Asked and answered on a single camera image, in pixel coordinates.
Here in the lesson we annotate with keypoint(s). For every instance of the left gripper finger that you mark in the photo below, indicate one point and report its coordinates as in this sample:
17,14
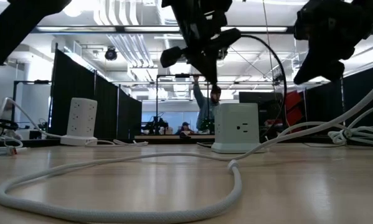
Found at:
213,67
204,67

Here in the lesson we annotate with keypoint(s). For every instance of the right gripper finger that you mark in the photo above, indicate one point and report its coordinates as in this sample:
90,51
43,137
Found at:
310,67
334,71

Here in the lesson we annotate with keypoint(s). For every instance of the mint cube power strip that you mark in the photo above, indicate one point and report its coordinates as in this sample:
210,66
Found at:
236,127

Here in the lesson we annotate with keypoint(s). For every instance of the black background robot arm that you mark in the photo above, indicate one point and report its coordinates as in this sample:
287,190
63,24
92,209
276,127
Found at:
153,127

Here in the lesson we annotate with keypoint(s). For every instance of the black partition curtain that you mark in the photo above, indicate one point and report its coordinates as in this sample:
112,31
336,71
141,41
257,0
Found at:
326,102
108,109

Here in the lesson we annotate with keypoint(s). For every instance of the person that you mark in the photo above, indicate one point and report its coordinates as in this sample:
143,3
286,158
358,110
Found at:
206,109
184,129

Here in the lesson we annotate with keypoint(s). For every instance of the red bins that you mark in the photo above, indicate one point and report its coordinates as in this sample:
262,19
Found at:
295,109

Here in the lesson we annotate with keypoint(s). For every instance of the black computer monitor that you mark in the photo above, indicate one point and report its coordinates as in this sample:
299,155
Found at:
270,99

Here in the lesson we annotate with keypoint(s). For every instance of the background wooden table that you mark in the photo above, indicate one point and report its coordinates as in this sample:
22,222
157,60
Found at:
161,137

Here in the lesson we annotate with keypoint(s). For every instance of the black ceiling spotlight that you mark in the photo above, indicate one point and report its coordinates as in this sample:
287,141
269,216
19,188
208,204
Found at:
111,54

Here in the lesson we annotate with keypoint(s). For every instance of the white box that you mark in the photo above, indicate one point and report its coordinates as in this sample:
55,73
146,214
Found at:
27,134

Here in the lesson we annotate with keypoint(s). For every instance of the black overhead camera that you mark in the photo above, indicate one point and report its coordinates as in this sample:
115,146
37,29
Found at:
224,56

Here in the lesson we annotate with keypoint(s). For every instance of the black background rig frame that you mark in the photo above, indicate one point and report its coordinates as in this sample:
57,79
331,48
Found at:
33,82
157,105

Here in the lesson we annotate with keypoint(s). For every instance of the black overhead frame bar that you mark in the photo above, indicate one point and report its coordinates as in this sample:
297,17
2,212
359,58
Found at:
120,30

